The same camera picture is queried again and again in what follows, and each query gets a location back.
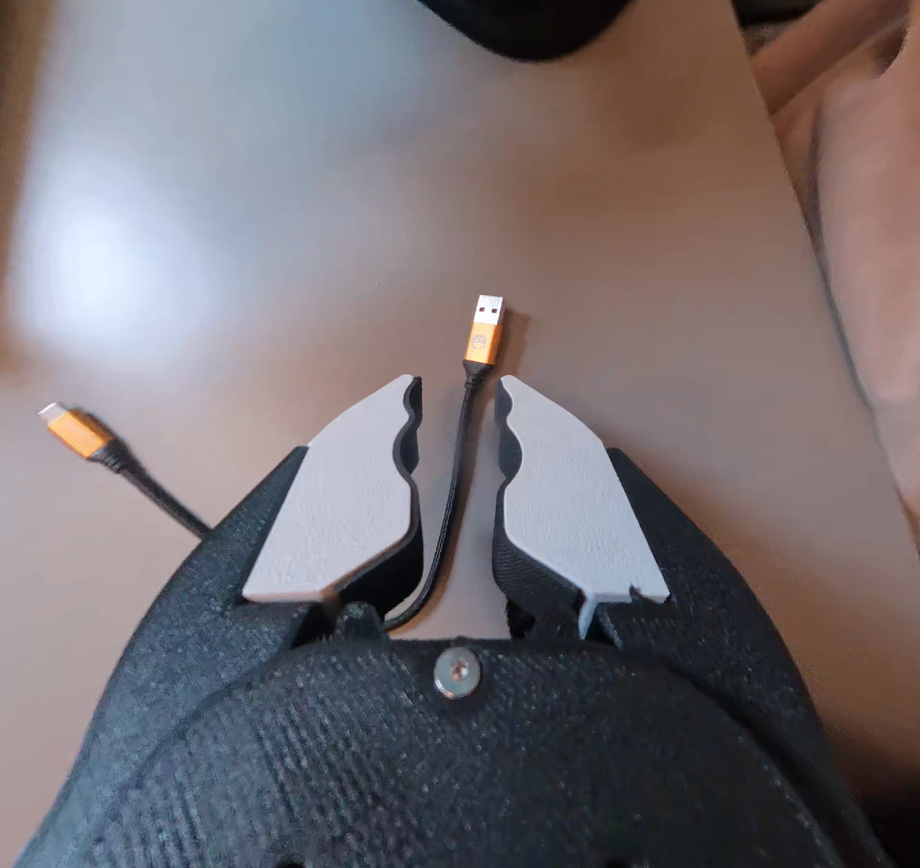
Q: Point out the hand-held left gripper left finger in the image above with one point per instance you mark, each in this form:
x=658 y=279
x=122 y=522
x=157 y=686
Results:
x=338 y=516

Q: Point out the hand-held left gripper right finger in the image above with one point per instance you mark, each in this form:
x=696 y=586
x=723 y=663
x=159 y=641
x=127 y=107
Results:
x=575 y=508

